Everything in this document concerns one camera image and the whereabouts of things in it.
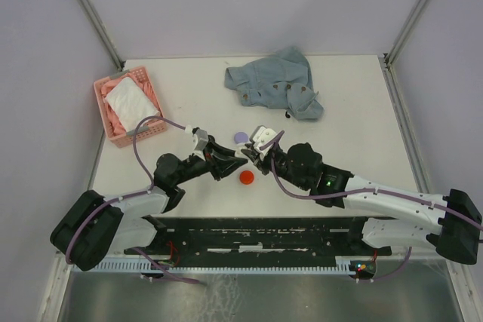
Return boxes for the blue denim jacket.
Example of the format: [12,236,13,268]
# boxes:
[224,47,324,121]

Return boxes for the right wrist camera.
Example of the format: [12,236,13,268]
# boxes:
[250,125,285,159]

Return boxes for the left aluminium frame post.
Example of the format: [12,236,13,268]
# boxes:
[77,0,125,71]

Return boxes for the pink plastic basket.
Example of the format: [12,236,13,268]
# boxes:
[94,66,164,148]

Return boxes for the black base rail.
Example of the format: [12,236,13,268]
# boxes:
[142,217,392,268]

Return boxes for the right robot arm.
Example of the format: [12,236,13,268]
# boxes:
[240,143,482,265]

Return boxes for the aluminium frame post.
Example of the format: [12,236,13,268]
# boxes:
[77,0,125,71]
[383,0,454,66]

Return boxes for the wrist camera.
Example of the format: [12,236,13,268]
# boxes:
[250,125,285,159]
[192,127,209,155]

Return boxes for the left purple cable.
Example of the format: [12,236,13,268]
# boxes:
[66,117,195,265]

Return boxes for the right aluminium frame post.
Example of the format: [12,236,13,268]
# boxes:
[383,0,454,66]

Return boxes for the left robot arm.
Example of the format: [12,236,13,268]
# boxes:
[50,136,248,271]

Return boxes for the white folded cloth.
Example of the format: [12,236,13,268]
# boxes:
[106,78,159,130]

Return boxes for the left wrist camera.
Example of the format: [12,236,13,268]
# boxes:
[192,127,209,155]

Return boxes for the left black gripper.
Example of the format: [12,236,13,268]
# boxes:
[174,136,248,186]

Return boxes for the purple earbud case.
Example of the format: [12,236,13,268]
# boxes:
[233,132,249,144]

